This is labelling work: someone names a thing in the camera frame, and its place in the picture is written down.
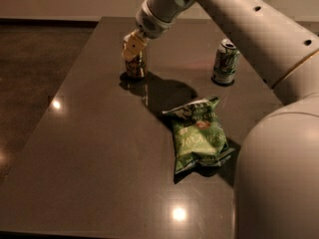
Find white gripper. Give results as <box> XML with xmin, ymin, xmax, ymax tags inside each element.
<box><xmin>122</xmin><ymin>0</ymin><xmax>194</xmax><ymax>62</ymax></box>

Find orange soda can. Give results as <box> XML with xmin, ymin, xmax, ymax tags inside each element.
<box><xmin>124</xmin><ymin>49</ymin><xmax>148</xmax><ymax>80</ymax></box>

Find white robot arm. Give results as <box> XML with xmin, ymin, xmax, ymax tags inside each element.
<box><xmin>123</xmin><ymin>0</ymin><xmax>319</xmax><ymax>239</ymax></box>

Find green and white soda can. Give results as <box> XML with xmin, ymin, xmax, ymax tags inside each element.
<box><xmin>211</xmin><ymin>39</ymin><xmax>240</xmax><ymax>86</ymax></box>

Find green jalapeno chip bag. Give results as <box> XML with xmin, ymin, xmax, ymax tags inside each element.
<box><xmin>162</xmin><ymin>96</ymin><xmax>234</xmax><ymax>174</ymax></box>

